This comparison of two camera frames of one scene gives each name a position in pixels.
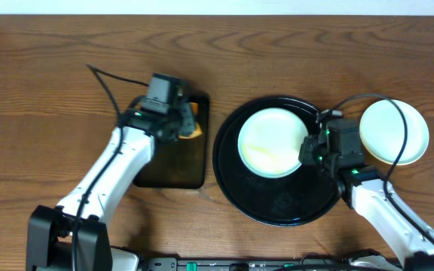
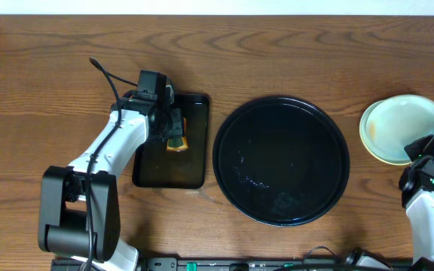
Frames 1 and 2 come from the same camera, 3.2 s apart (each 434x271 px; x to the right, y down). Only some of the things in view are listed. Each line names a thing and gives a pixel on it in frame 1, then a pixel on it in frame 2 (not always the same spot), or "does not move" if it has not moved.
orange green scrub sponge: [190, 126] to [179, 144]
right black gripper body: [315, 154] to [414, 149]
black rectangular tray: [181, 162] does not move
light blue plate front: [270, 142] to [388, 124]
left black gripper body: [173, 120] does not move
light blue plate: [382, 131] does not move
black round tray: [299, 196] does not move
